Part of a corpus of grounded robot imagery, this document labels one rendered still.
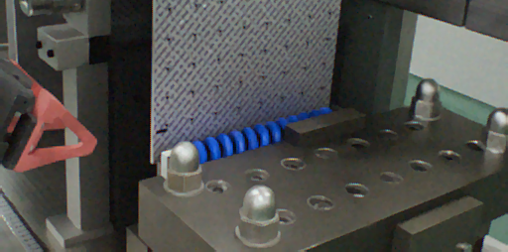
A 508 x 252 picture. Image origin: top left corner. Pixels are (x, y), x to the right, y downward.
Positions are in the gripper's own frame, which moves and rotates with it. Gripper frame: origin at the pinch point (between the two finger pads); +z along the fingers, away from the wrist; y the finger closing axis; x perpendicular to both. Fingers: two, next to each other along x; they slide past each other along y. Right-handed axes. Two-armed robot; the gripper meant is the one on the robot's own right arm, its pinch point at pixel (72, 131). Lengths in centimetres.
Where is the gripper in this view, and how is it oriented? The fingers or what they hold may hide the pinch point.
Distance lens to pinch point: 63.9
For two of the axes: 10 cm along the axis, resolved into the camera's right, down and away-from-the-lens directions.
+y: 5.5, 3.3, -7.7
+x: 4.5, -8.9, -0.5
